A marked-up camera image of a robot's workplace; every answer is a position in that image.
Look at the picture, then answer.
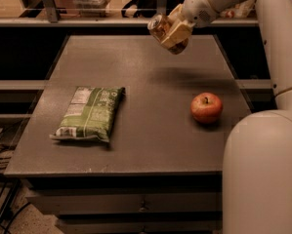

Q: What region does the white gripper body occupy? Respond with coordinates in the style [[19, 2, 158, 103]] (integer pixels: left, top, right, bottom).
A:
[[182, 0, 221, 28]]

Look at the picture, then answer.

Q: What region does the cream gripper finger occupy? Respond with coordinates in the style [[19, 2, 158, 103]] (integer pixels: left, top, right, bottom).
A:
[[161, 19, 194, 49], [168, 4, 184, 22]]

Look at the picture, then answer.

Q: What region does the orange soda can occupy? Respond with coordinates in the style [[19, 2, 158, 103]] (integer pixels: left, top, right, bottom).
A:
[[147, 14, 188, 55]]

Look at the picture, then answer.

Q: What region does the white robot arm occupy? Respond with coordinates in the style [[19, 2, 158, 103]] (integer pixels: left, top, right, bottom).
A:
[[181, 0, 292, 234]]

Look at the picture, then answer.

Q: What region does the black backpack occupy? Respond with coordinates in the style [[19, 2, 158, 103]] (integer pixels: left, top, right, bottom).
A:
[[121, 0, 184, 18]]

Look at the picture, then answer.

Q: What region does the printed shopping bag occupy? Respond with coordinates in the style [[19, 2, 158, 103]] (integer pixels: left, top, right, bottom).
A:
[[220, 0, 255, 19]]

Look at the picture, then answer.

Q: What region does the red apple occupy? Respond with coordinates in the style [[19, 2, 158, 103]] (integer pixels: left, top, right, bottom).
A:
[[190, 93, 223, 124]]

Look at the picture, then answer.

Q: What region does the grey drawer cabinet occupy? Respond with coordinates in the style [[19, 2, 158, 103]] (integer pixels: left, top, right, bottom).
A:
[[6, 35, 249, 234]]

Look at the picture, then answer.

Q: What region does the grey metal railing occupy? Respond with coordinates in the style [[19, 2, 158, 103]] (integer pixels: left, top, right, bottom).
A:
[[0, 0, 257, 28]]

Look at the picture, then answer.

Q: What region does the green snack bag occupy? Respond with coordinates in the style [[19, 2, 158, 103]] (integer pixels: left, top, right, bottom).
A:
[[50, 87, 125, 143]]

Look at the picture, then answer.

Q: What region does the black cables left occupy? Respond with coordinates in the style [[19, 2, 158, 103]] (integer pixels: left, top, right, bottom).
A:
[[0, 122, 32, 234]]

